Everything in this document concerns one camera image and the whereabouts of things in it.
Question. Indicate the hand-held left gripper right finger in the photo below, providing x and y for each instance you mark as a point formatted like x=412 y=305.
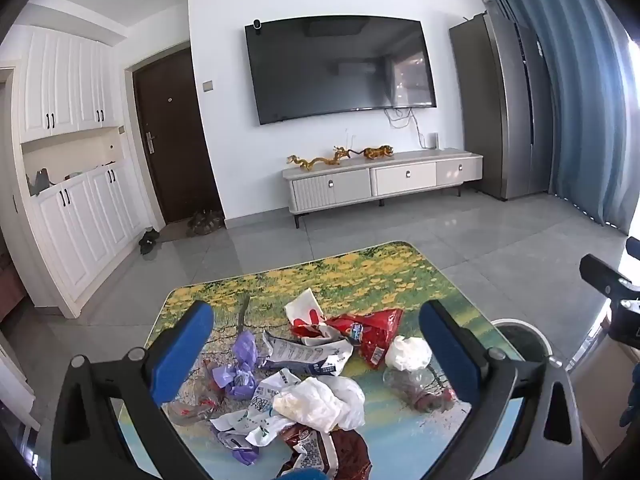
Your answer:
x=446 y=342

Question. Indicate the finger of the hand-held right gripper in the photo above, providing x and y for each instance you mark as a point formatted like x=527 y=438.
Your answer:
x=600 y=271

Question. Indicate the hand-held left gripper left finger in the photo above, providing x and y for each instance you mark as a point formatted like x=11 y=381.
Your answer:
x=186 y=347

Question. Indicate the purple wrapper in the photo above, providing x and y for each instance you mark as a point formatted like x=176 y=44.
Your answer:
x=232 y=381
x=246 y=350
x=240 y=452

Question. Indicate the clear wrapper with red print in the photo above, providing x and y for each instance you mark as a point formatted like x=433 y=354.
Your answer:
x=190 y=408

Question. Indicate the red snack bag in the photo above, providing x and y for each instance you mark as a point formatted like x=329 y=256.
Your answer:
x=382 y=332

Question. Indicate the white round trash can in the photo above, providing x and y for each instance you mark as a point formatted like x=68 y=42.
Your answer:
x=520 y=337

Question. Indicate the white plastic bag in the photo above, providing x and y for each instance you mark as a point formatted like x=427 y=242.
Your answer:
x=320 y=401

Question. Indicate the white crumpled tissue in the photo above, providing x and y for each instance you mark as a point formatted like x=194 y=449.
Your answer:
x=407 y=352

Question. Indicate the crushed clear plastic bottle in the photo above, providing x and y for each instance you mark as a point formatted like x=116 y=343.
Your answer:
x=415 y=385

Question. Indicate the beige furniture panel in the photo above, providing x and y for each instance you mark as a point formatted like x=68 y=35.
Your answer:
x=595 y=400

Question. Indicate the white wrapper with green print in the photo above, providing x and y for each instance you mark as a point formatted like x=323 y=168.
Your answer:
x=250 y=412

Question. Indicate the black shoes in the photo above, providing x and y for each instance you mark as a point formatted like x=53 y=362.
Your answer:
x=149 y=241

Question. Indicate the white wrapper with grey print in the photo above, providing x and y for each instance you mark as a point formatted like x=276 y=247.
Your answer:
x=300 y=353

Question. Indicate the red and white wrapper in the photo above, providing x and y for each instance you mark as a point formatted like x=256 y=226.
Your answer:
x=305 y=310

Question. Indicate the brown shoes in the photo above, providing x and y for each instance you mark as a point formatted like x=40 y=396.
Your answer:
x=205 y=222

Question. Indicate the brown snack bag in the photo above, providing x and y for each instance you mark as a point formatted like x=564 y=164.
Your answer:
x=332 y=455

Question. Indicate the white lower cabinet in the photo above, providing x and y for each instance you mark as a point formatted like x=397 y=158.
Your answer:
x=85 y=220

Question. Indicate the blue curtain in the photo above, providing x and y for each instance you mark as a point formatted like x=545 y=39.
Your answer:
x=580 y=100

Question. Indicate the white television stand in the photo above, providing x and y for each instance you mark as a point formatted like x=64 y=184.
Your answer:
x=380 y=180

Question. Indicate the grey refrigerator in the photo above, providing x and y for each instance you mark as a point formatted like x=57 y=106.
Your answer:
x=505 y=110

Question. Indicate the golden tiger figurine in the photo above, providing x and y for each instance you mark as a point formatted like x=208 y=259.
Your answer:
x=379 y=152

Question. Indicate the white router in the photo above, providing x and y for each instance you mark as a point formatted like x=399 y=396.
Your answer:
x=433 y=140

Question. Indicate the dark brown entrance door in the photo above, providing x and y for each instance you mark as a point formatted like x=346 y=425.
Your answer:
x=172 y=135

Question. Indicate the golden dragon figurine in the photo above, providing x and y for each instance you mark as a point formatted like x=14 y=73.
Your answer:
x=320 y=161

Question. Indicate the dark grey item on shelf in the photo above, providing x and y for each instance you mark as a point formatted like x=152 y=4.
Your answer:
x=38 y=181

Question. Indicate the small webcam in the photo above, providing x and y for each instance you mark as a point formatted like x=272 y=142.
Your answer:
x=257 y=26

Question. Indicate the grey wall switch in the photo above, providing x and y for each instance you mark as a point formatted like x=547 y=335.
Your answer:
x=208 y=86

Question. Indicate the white upper wall cabinet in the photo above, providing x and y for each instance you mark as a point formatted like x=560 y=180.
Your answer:
x=65 y=80

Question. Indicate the wall-mounted black television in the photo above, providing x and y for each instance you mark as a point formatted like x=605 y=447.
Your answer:
x=340 y=67

